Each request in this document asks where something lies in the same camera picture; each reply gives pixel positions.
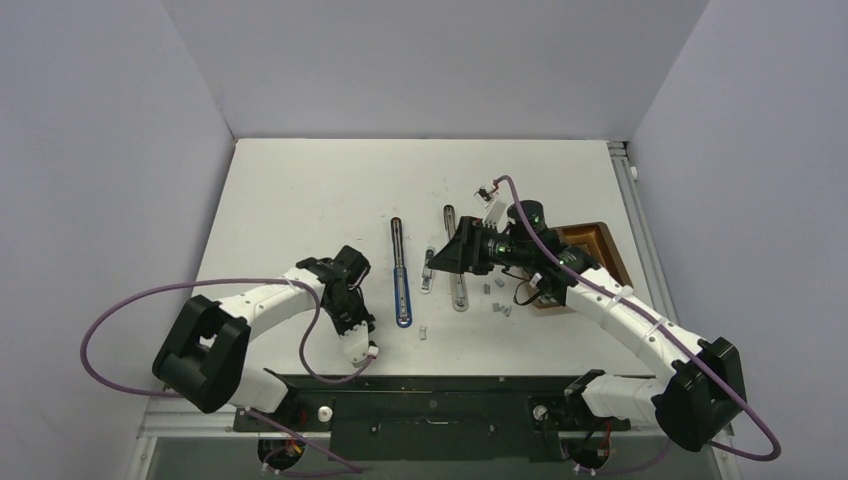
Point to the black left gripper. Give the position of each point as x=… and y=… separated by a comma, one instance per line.
x=362, y=316

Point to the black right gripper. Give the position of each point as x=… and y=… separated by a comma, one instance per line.
x=465, y=252

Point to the silver black stapler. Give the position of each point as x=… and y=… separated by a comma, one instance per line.
x=457, y=282

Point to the light blue staple box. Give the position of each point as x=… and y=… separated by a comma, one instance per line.
x=427, y=277

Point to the blue stapler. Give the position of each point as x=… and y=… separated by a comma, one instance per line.
x=401, y=288

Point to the brown plastic divided tray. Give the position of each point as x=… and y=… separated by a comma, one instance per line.
x=595, y=239

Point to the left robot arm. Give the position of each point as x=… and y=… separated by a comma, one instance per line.
x=203, y=357

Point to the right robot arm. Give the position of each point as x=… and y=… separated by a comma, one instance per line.
x=696, y=384

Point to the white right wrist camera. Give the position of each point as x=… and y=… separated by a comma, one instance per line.
x=495, y=206

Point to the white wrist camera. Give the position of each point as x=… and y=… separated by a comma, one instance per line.
x=495, y=206
x=357, y=345

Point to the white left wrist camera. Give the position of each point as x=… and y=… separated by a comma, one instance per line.
x=357, y=345

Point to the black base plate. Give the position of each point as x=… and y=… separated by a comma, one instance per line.
x=443, y=418

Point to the aluminium frame rail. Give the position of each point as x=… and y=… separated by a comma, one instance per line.
x=285, y=200

